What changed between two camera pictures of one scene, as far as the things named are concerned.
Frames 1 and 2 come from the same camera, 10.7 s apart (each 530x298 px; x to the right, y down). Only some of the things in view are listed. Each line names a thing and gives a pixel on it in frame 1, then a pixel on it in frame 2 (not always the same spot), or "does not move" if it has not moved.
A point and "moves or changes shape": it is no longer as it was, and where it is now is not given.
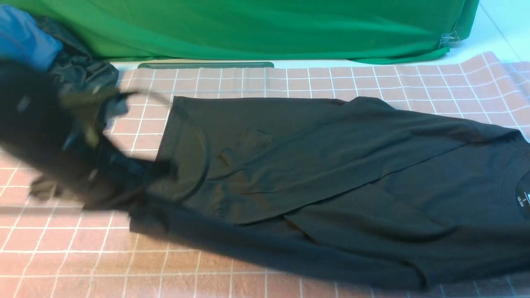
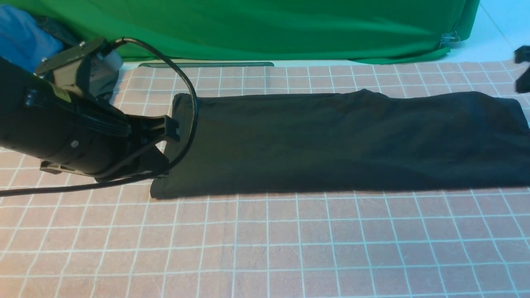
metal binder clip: (449, 37) does not move
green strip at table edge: (170, 65) does not move
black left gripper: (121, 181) → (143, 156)
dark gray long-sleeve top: (350, 187) moves or changes shape
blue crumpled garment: (21, 39) does not move
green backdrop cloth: (391, 31) does not move
